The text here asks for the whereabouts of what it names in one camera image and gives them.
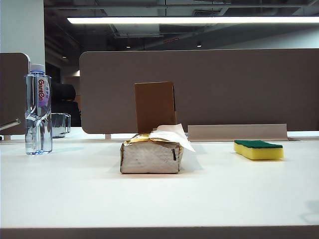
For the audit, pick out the yellow sponge green scouring top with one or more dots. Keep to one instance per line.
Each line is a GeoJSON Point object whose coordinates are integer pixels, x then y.
{"type": "Point", "coordinates": [259, 153]}

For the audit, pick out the clear water bottle purple label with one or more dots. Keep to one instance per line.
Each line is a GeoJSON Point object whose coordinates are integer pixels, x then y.
{"type": "Point", "coordinates": [42, 92]}

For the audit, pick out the wide brown cardboard box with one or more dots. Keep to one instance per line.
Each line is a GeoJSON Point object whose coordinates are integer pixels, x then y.
{"type": "Point", "coordinates": [154, 104]}

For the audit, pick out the white tissue sheet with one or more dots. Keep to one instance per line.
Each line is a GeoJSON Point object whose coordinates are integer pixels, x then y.
{"type": "Point", "coordinates": [172, 132]}

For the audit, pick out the beige partition support foot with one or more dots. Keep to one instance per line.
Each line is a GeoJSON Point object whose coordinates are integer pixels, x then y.
{"type": "Point", "coordinates": [6, 137]}
{"type": "Point", "coordinates": [108, 136]}

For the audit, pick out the long brown desk partition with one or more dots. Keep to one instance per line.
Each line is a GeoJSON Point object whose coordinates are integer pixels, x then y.
{"type": "Point", "coordinates": [224, 87]}

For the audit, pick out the red ceiling sign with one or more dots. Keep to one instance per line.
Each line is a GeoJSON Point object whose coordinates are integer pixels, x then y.
{"type": "Point", "coordinates": [172, 40]}

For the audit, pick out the black office chair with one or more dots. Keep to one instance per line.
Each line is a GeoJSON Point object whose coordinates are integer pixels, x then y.
{"type": "Point", "coordinates": [64, 99]}

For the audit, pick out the clear glass container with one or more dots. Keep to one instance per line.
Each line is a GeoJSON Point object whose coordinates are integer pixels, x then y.
{"type": "Point", "coordinates": [61, 124]}

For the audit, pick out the long ceiling light strip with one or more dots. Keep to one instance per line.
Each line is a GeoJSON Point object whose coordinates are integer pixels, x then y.
{"type": "Point", "coordinates": [189, 20]}

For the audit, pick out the silver metal lever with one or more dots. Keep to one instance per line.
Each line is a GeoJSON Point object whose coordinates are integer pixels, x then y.
{"type": "Point", "coordinates": [11, 124]}

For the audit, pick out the brown desk partition white edge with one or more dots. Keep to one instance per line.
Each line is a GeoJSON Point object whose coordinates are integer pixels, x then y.
{"type": "Point", "coordinates": [12, 87]}

